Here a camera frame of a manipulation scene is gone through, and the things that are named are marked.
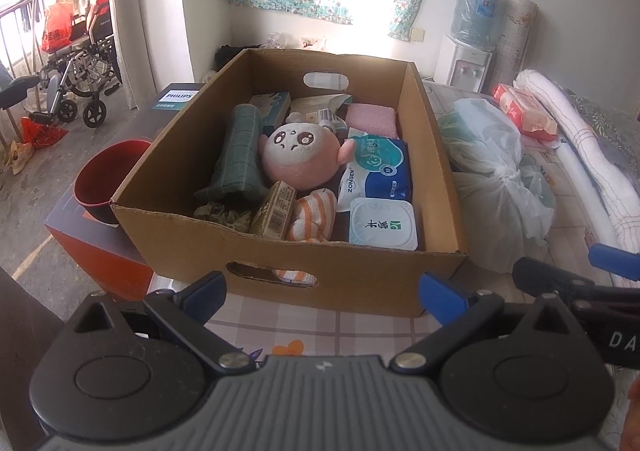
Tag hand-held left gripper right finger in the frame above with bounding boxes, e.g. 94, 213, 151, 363
389, 272, 568, 374

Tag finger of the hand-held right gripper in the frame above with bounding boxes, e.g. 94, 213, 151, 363
587, 243, 640, 288
512, 257, 596, 312

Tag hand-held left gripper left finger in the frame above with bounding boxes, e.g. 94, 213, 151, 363
74, 271, 251, 374

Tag green tie-dye scrunchie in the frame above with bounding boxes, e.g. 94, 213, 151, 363
194, 201, 254, 233

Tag white yogurt cup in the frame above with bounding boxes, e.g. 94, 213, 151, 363
348, 198, 419, 252

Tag brown cardboard box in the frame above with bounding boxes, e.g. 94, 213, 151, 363
110, 48, 469, 318

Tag tan tissue packet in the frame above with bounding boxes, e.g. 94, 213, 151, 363
248, 181, 297, 239

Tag orange striped white cloth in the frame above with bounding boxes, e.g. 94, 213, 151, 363
272, 188, 337, 288

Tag teal checked cloth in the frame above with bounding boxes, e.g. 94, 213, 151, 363
194, 104, 268, 206

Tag blue white bandage box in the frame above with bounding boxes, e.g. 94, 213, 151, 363
248, 92, 292, 129

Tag person's right hand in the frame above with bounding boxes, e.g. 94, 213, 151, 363
620, 373, 640, 451

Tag white foam roll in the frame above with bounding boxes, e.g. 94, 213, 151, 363
556, 138, 618, 244

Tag white knotted plastic bag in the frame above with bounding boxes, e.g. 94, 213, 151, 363
440, 98, 557, 274

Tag dark blue orange appliance box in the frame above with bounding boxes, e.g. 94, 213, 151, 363
44, 82, 203, 304

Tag white towel blanket coloured lines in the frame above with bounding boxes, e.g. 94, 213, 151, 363
514, 68, 640, 257

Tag green leaf-print pillow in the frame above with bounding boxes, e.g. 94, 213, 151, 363
582, 98, 640, 162

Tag red plastic basin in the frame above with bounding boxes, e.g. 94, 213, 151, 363
74, 140, 153, 228

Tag blue white tissue pack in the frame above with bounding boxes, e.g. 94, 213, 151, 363
336, 128, 415, 213

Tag translucent green printed bag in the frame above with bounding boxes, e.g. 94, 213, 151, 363
439, 108, 506, 174

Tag red peach wet wipes pack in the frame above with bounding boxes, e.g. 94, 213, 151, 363
491, 82, 559, 142

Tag pink plush toy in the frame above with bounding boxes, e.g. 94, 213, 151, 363
258, 112, 358, 190

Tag dark wooden furniture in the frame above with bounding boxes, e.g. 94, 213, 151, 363
0, 265, 71, 451

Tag pink sponge cloth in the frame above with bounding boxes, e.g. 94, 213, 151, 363
345, 104, 400, 140

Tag small white bottle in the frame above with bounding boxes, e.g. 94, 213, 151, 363
316, 108, 347, 136

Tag white flat packet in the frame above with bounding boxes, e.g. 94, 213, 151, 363
290, 94, 353, 124

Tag white water dispenser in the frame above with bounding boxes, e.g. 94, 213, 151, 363
433, 34, 496, 93

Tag red cloth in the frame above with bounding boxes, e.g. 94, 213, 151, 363
20, 116, 69, 148

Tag tan slipper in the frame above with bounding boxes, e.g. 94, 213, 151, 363
9, 141, 35, 175

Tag black bag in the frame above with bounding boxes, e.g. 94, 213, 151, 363
216, 45, 261, 71

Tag rolled patterned mat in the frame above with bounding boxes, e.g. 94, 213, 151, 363
494, 0, 539, 88

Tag folded wheelchair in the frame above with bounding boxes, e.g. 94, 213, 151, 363
30, 6, 123, 128

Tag crumpled clear plastic bag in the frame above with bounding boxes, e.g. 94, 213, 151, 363
260, 31, 328, 52

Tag grey chair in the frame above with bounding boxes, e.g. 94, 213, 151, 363
0, 60, 42, 142

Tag white curtain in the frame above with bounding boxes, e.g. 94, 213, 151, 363
111, 0, 193, 111

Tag red plastic bag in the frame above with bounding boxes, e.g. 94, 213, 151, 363
41, 1, 73, 52

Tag metal balcony railing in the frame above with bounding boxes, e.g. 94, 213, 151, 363
0, 0, 56, 77

